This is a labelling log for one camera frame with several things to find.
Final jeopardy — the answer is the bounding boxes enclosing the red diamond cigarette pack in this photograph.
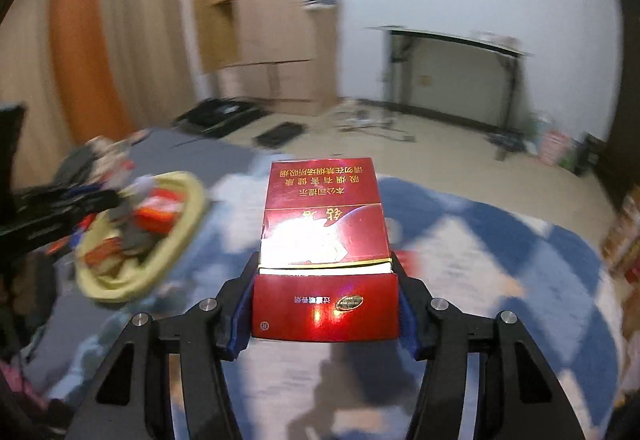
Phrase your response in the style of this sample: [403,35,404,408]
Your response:
[252,157,399,342]

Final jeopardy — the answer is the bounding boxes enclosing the pile of clothes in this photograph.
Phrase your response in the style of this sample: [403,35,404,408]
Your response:
[52,129,150,191]

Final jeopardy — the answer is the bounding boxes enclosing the yellow plastic basin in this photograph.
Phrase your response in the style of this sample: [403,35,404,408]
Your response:
[75,171,209,304]

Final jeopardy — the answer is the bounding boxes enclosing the Double Happiness cigarette pack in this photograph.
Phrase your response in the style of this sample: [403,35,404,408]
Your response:
[134,188,184,235]

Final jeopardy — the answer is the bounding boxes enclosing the blue white checkered blanket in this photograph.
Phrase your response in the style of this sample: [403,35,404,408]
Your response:
[52,158,623,439]

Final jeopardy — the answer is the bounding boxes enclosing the orange beige curtain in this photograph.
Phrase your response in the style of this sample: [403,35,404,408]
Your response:
[1,0,195,186]

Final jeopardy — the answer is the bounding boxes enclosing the black bag on floor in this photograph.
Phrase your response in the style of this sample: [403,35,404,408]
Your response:
[171,99,269,139]

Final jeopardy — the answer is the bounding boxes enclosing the pink plastic bag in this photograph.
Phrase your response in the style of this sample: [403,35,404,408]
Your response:
[538,130,570,166]

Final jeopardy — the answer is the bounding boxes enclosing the wooden wardrobe cabinet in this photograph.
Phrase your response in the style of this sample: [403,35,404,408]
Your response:
[192,0,340,116]

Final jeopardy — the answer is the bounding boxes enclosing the black folding table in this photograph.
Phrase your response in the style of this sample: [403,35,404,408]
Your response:
[375,25,529,160]

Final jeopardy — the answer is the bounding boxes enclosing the power strip with cables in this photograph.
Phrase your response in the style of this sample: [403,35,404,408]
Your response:
[333,108,416,143]

